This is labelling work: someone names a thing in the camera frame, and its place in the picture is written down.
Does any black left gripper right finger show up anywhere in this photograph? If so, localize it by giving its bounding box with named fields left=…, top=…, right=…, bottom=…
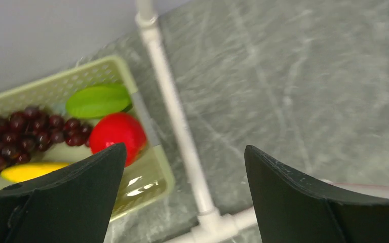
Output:
left=244, top=145, right=389, bottom=242

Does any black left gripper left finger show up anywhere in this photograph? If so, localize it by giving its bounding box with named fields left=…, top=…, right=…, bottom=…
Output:
left=0, top=143, right=126, bottom=242

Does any red fake apple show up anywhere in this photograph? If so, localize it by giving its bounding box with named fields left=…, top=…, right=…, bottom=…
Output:
left=89, top=112, right=147, bottom=167

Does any green fake starfruit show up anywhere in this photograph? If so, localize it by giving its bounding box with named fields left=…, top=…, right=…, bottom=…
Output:
left=65, top=84, right=132, bottom=119

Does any pale green plastic basket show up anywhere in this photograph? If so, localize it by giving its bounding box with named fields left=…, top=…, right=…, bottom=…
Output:
left=0, top=55, right=175, bottom=221

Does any dark red grape bunch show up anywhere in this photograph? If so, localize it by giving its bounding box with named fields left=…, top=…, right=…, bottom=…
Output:
left=0, top=106, right=93, bottom=174

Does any white PVC pipe frame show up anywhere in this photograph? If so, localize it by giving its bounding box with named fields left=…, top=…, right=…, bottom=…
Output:
left=135, top=1, right=257, bottom=242

